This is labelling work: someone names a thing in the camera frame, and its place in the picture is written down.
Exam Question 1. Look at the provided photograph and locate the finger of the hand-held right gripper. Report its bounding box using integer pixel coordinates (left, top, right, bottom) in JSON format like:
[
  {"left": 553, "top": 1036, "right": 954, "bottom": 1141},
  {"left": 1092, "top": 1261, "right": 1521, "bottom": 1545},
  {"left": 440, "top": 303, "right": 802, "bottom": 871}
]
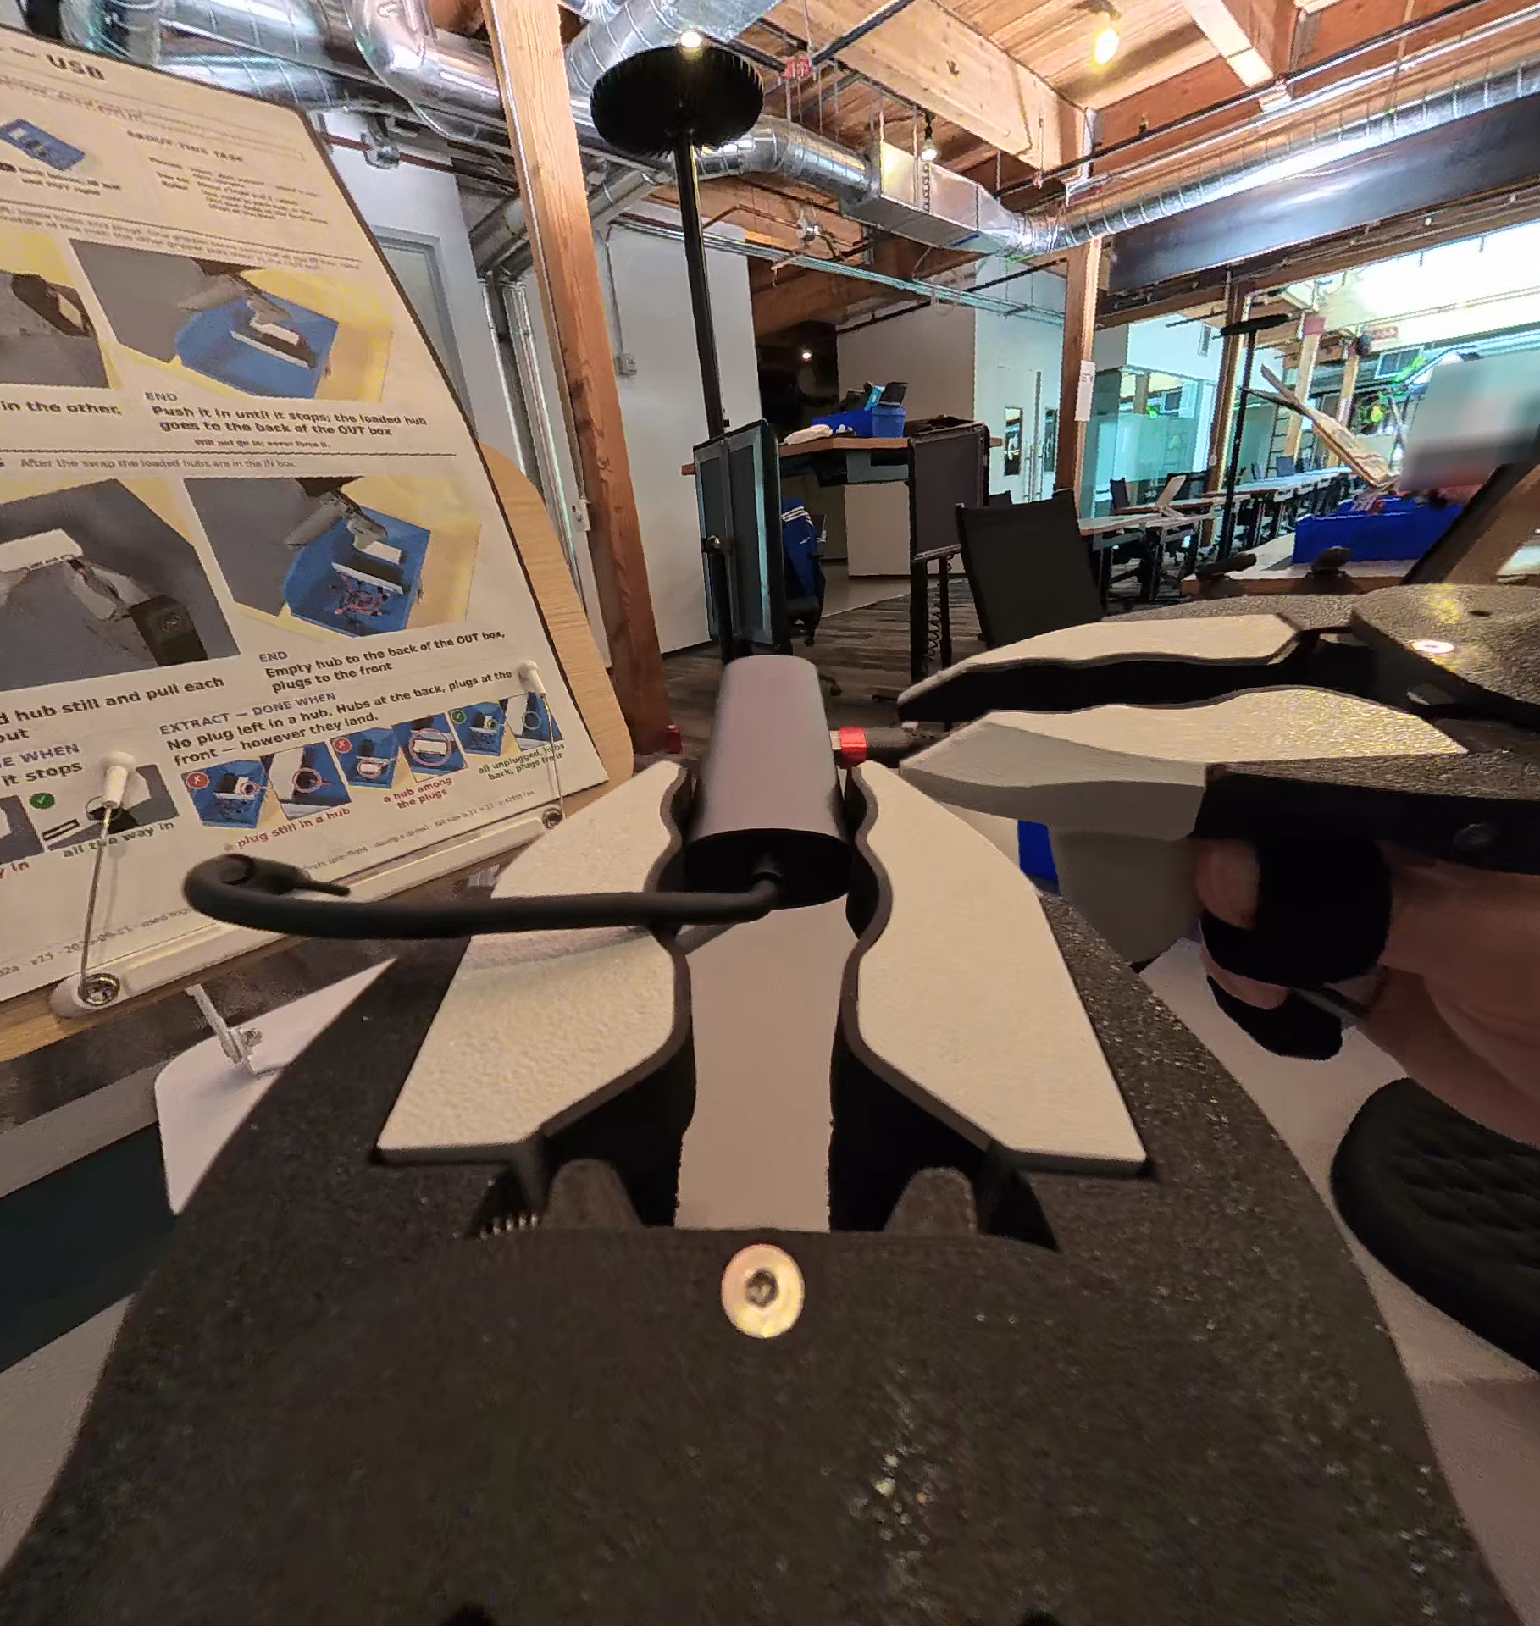
[
  {"left": 896, "top": 613, "right": 1326, "bottom": 726},
  {"left": 900, "top": 686, "right": 1471, "bottom": 843}
]

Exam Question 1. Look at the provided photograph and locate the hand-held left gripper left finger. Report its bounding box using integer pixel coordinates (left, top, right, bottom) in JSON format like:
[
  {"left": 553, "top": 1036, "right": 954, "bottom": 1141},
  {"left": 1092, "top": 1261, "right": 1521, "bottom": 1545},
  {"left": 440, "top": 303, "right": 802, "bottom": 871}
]
[{"left": 375, "top": 761, "right": 698, "bottom": 1175}]

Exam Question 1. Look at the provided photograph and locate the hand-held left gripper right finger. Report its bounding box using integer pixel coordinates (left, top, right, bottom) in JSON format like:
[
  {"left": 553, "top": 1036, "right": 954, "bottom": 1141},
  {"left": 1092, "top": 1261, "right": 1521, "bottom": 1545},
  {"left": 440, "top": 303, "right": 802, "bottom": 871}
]
[{"left": 836, "top": 761, "right": 1152, "bottom": 1185}]

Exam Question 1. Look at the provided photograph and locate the grey usb hub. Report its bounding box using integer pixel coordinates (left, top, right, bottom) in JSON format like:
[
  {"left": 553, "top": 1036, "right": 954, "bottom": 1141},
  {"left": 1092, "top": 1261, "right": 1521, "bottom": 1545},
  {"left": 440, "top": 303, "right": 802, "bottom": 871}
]
[{"left": 183, "top": 654, "right": 856, "bottom": 938}]

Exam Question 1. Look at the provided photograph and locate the person's right hand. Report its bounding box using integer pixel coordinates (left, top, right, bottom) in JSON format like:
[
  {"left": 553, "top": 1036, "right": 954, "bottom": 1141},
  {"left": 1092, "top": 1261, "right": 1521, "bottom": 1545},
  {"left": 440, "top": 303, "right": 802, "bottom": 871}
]
[{"left": 1194, "top": 830, "right": 1540, "bottom": 1175}]

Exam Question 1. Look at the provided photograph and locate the black office chair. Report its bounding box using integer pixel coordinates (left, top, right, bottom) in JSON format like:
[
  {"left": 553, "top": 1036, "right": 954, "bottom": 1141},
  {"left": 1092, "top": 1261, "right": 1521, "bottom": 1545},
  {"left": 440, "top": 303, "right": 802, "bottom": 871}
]
[{"left": 957, "top": 489, "right": 1107, "bottom": 650}]

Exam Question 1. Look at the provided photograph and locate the black computer monitor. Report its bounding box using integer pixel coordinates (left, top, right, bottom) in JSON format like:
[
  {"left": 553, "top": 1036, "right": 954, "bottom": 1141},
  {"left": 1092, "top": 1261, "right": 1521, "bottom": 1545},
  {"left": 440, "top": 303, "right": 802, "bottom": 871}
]
[{"left": 909, "top": 423, "right": 991, "bottom": 562}]

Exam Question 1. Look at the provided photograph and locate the blue white jacket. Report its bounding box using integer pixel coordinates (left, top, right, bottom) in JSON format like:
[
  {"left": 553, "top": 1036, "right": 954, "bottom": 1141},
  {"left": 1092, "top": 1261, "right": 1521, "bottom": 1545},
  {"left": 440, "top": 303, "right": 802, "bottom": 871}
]
[{"left": 779, "top": 499, "right": 833, "bottom": 623}]

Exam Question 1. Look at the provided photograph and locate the wooden book stand white base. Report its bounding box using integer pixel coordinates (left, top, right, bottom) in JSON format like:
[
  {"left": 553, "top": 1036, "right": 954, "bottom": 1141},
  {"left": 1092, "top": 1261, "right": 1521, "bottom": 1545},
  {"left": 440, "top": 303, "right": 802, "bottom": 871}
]
[{"left": 0, "top": 444, "right": 637, "bottom": 1213}]

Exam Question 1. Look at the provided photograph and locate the black framed panel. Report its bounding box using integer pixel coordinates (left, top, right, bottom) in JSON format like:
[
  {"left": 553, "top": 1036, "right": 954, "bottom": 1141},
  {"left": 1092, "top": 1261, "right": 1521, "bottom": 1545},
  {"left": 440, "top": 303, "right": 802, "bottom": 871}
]
[{"left": 695, "top": 419, "right": 795, "bottom": 661}]

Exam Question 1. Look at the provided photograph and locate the printed instruction sheet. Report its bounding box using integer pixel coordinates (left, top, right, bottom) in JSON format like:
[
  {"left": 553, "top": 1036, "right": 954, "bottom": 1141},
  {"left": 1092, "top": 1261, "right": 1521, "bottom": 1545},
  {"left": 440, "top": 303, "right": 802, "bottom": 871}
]
[{"left": 0, "top": 37, "right": 610, "bottom": 1021}]

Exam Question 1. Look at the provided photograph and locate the wooden pillar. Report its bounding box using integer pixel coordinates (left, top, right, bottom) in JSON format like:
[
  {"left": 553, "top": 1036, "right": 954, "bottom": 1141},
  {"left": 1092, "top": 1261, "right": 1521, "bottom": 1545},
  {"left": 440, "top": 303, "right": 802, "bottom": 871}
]
[{"left": 481, "top": 0, "right": 675, "bottom": 754}]

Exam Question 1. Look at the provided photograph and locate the black floor lamp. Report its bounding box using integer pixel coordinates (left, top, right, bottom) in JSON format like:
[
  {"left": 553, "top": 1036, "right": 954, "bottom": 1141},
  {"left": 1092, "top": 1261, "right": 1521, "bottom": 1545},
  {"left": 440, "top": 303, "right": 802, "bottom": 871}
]
[{"left": 590, "top": 50, "right": 767, "bottom": 439}]

